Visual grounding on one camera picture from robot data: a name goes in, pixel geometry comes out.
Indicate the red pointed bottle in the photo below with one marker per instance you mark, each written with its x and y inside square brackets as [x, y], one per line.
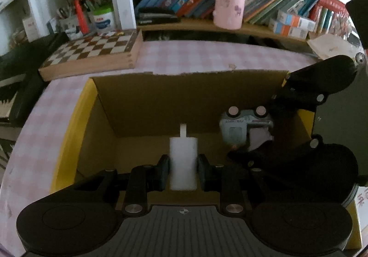
[82, 18]

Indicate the wooden chess board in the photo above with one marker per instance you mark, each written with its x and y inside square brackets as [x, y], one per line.
[95, 47]

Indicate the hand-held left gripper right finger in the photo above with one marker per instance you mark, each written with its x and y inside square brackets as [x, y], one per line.
[202, 173]

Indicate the pink printed cup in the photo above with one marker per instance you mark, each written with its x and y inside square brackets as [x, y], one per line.
[230, 1]

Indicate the white plastic bottle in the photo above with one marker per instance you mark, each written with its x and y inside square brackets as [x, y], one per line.
[183, 159]

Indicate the white jar green lid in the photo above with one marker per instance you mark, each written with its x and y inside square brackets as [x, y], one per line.
[104, 19]

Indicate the black electronic keyboard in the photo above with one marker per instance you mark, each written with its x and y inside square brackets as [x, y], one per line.
[26, 55]

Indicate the small white box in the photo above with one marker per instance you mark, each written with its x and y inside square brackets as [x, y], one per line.
[30, 29]

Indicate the orange white medicine box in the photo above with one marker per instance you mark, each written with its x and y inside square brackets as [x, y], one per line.
[299, 33]
[299, 19]
[279, 27]

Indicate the pen holder with pens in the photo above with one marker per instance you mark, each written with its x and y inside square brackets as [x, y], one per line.
[67, 19]

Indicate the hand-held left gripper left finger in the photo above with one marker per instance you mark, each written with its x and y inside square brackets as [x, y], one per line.
[162, 172]

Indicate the pink printed desktop mat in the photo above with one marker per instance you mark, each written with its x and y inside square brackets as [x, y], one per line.
[187, 55]

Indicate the black stapler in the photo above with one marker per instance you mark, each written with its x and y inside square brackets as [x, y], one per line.
[156, 15]

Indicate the white wooden bookshelf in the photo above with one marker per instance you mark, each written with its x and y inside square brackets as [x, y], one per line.
[123, 1]

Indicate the yellow cardboard box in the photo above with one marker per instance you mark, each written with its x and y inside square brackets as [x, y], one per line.
[172, 101]

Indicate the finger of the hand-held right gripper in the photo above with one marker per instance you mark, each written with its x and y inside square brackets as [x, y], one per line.
[281, 156]
[310, 84]

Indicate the stack of loose papers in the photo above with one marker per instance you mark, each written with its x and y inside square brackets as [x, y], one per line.
[333, 47]

